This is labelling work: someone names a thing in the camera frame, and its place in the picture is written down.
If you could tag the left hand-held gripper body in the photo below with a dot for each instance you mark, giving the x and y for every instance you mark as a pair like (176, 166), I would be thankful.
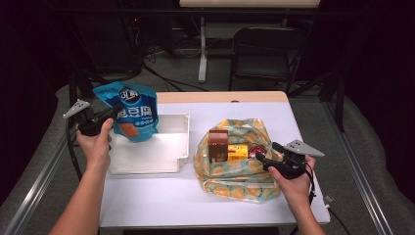
(88, 125)

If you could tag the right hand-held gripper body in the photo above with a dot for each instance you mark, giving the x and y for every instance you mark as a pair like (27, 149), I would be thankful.
(290, 164)

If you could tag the red round can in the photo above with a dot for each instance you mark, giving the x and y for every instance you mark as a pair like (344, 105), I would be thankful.
(256, 150)

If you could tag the blue snack pouch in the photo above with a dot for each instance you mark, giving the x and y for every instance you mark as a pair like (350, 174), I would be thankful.
(137, 120)

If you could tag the yellow drink carton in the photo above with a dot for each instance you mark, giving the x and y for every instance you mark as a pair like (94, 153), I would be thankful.
(237, 152)

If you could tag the orange-print fabric bag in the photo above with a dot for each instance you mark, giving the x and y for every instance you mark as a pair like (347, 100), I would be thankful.
(235, 182)

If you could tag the brown drink carton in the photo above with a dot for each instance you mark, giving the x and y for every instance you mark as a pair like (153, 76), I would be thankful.
(218, 147)

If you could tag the white plastic box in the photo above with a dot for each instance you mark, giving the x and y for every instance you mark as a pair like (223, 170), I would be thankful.
(163, 153)

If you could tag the person's left hand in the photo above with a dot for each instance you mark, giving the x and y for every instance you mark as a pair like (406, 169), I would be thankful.
(94, 150)

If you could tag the person's right hand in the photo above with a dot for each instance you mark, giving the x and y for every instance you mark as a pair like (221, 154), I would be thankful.
(295, 191)

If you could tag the black metal stand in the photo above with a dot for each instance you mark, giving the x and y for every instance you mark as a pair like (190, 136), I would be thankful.
(340, 104)
(73, 88)

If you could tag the dark equipment rack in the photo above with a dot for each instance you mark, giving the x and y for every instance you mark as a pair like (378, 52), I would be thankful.
(107, 45)

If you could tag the black folding chair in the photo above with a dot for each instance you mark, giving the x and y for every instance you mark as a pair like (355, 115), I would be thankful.
(261, 65)

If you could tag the black crossbar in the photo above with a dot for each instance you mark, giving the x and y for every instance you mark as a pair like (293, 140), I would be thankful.
(130, 12)

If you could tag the white desk leg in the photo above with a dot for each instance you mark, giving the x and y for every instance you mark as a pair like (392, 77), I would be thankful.
(203, 58)

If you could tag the grey desk panel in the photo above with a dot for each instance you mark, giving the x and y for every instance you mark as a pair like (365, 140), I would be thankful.
(225, 31)

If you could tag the aluminium rail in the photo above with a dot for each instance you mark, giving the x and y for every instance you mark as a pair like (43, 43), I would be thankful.
(45, 176)
(357, 169)

